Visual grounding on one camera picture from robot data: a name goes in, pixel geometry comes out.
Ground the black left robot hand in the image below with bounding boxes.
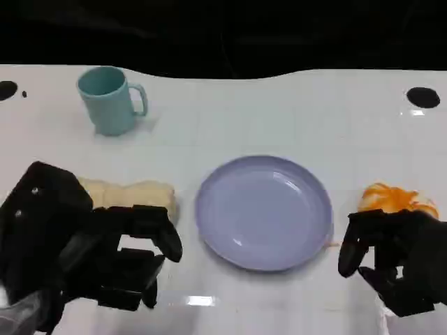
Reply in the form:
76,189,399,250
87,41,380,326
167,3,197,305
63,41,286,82
57,204,184,312

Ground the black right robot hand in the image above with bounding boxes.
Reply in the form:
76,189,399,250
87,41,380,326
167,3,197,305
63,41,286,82
337,208,447,318

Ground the beige towel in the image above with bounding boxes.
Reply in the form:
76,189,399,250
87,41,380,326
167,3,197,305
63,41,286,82
76,177,179,227

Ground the orange and white bread roll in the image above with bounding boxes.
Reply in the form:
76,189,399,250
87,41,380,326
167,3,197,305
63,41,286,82
358,181,440,220

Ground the pale green mug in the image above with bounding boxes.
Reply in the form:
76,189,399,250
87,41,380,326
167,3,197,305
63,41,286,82
76,66,149,137

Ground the lilac plate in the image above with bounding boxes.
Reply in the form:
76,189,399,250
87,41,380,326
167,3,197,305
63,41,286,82
194,155,334,272

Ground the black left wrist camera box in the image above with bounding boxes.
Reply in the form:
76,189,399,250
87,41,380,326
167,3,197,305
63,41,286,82
0,161,94,304

